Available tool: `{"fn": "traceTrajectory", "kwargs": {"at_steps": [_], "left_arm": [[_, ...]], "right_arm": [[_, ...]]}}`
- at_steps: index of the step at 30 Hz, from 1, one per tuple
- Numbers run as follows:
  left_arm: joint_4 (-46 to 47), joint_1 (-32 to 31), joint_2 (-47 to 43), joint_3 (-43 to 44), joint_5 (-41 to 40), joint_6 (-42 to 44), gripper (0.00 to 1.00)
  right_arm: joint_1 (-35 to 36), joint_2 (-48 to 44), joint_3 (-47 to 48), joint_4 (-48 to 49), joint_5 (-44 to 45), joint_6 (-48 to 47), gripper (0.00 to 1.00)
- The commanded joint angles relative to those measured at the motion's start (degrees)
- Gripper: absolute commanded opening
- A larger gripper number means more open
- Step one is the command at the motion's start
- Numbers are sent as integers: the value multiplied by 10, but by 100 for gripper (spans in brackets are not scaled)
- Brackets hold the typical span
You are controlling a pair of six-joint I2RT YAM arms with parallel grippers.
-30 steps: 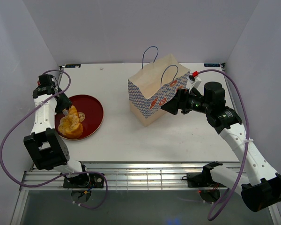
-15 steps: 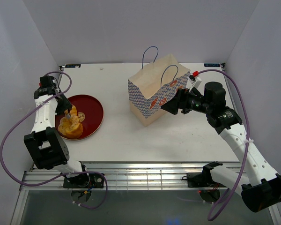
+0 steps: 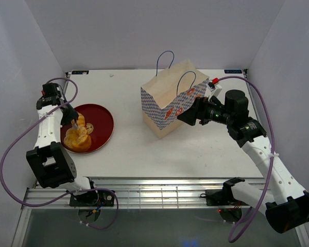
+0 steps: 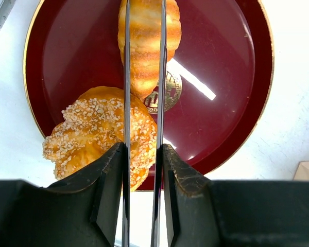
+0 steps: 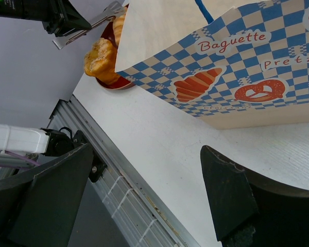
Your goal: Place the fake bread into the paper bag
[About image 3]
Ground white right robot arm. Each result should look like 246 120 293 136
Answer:
177 90 309 234

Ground blue patterned paper bag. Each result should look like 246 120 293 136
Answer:
141 59 209 139

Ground aluminium front rail frame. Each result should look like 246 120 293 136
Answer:
22 177 273 210

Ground blue left corner label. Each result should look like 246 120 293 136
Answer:
71 70 89 75

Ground blue right corner label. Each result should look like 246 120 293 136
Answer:
224 69 243 74

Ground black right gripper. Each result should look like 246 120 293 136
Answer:
177 95 233 126

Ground blue corner label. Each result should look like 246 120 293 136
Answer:
71 70 89 75
224 69 243 74

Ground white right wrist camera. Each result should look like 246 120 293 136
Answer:
207 78 222 99

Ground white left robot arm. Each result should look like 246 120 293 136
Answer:
26 82 99 206

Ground dark red round plate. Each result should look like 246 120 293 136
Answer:
61 103 114 154

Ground large round fake bread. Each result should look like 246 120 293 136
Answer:
64 126 92 152

